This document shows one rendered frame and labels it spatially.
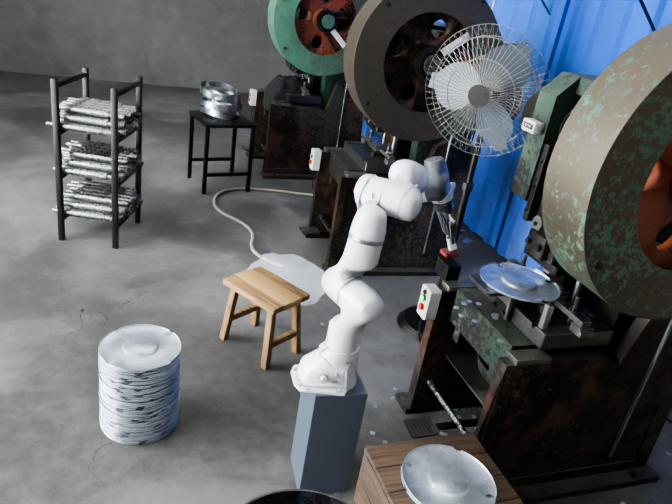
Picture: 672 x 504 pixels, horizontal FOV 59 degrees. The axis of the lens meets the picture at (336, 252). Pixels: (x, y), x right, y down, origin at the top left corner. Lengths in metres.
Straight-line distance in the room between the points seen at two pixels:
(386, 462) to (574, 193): 0.98
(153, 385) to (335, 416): 0.67
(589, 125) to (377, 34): 1.70
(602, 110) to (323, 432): 1.31
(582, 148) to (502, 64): 1.23
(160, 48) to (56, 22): 1.20
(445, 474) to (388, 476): 0.18
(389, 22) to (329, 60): 1.82
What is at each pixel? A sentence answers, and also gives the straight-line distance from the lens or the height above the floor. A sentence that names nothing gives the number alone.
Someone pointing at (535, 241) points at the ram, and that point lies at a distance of 2.21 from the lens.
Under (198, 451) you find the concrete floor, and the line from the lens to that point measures 2.42.
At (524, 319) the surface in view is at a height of 0.69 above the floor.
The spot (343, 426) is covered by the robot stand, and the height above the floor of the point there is 0.31.
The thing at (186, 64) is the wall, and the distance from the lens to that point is 8.32.
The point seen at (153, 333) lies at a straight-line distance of 2.42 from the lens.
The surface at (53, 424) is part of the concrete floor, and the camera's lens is 2.57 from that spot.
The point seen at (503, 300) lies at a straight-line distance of 2.26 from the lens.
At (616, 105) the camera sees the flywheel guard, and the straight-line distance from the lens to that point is 1.62.
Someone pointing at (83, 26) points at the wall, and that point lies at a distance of 8.25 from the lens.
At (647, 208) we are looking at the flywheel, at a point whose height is 1.24.
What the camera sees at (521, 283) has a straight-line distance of 2.25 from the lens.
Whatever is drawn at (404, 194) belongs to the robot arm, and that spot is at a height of 1.13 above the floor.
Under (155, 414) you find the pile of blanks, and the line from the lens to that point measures 2.38.
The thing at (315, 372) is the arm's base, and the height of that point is 0.52.
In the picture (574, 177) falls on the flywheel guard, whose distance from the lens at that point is 1.63.
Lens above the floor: 1.70
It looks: 25 degrees down
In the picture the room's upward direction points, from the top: 10 degrees clockwise
